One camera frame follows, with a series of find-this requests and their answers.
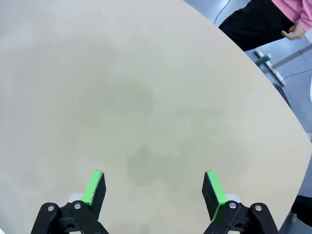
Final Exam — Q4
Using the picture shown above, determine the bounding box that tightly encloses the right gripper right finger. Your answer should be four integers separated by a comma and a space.
201, 171, 280, 234

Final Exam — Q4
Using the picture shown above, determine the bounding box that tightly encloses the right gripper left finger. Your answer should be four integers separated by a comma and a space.
30, 170, 110, 234

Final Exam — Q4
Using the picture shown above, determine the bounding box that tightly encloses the person's left forearm pink sleeve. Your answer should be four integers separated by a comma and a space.
299, 4, 312, 32

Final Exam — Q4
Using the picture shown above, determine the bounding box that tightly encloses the person's left hand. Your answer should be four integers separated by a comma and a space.
281, 23, 307, 41

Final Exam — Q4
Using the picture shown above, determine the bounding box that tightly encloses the black object on floor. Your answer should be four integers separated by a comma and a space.
291, 195, 312, 226

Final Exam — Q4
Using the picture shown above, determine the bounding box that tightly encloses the white side table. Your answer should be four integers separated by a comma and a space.
254, 43, 312, 86

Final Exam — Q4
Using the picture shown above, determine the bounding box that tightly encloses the person in pink hoodie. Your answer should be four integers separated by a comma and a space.
218, 0, 312, 52

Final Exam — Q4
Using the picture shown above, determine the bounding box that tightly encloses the black floor cable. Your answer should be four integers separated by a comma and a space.
274, 69, 312, 85

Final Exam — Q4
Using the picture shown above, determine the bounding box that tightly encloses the thin black cable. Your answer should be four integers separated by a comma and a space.
214, 0, 232, 25

